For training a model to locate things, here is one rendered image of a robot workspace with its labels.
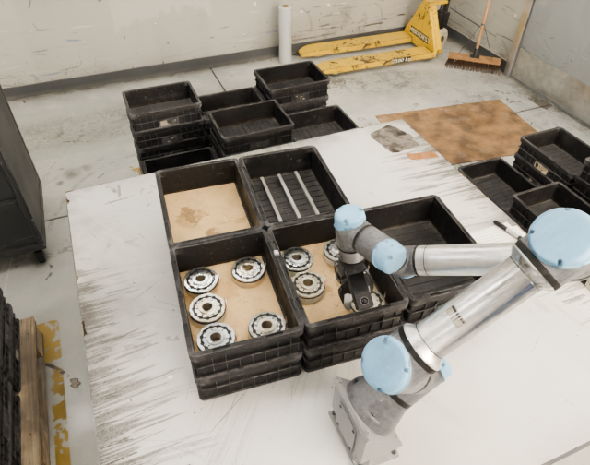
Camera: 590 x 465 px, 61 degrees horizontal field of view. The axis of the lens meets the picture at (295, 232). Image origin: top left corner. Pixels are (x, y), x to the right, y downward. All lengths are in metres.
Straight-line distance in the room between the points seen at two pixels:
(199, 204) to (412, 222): 0.76
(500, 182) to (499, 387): 1.70
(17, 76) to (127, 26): 0.94
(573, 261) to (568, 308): 0.87
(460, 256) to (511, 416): 0.53
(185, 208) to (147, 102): 1.47
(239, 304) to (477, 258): 0.68
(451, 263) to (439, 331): 0.22
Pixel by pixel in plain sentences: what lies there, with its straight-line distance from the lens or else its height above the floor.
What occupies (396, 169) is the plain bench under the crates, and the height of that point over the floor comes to 0.70.
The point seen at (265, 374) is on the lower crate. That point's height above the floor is 0.76.
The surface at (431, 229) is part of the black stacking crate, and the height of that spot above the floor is 0.83.
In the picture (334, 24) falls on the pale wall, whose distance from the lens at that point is 5.07.
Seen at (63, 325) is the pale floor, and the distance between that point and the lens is 2.68.
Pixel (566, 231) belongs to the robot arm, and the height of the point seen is 1.38.
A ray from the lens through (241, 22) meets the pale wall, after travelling 4.71.
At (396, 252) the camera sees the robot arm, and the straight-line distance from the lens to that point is 1.14.
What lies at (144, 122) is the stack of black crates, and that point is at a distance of 2.93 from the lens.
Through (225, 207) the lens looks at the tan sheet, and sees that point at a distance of 1.79.
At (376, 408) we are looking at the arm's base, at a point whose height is 0.89.
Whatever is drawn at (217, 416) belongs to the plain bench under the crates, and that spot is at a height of 0.70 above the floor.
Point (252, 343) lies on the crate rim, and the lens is 1.28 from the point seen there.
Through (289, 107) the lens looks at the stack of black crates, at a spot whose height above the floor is 0.46.
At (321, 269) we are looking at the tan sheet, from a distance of 1.56.
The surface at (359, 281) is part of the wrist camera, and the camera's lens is 1.31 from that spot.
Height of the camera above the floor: 1.98
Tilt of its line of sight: 43 degrees down
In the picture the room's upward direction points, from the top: 1 degrees clockwise
